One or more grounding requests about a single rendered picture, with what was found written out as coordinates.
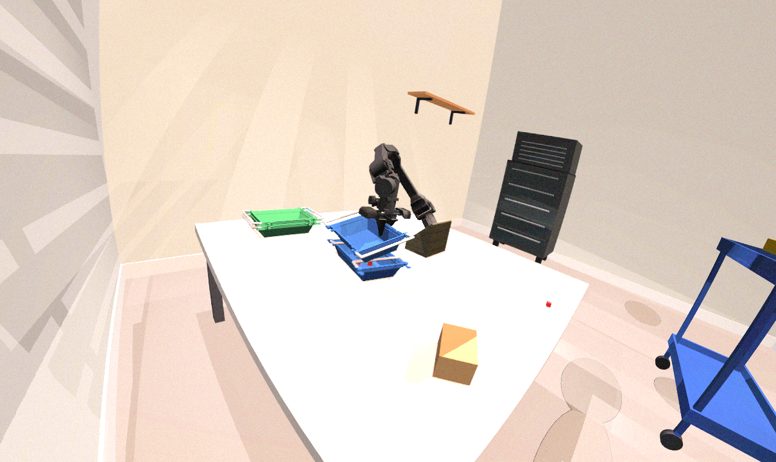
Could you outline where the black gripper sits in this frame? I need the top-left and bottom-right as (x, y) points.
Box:
(358, 194), (411, 236)

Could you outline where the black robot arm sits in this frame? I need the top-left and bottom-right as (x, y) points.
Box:
(368, 143), (437, 228)

